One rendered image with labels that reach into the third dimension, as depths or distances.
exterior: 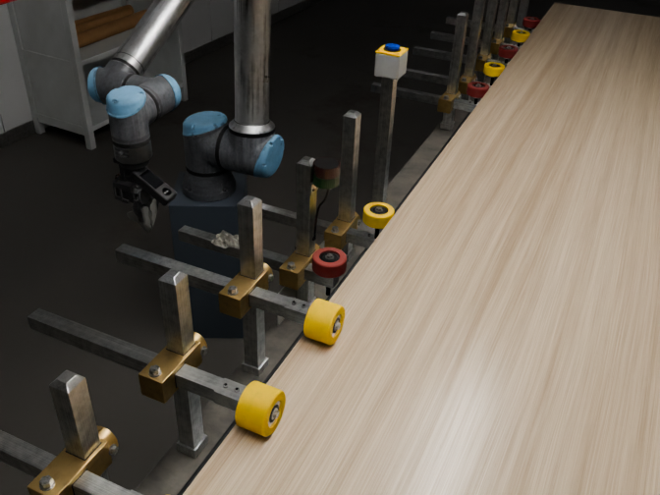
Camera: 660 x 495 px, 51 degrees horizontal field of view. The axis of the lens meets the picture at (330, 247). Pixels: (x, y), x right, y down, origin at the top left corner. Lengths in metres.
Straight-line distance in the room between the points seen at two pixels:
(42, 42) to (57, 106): 0.37
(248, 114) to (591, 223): 1.07
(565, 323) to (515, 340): 0.13
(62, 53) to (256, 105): 2.05
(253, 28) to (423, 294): 1.02
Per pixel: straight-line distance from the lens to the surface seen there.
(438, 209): 1.81
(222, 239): 1.72
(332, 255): 1.58
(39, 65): 4.27
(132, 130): 1.69
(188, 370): 1.23
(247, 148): 2.23
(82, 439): 1.09
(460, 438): 1.22
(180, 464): 1.43
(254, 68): 2.16
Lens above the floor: 1.81
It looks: 34 degrees down
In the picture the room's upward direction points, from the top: 2 degrees clockwise
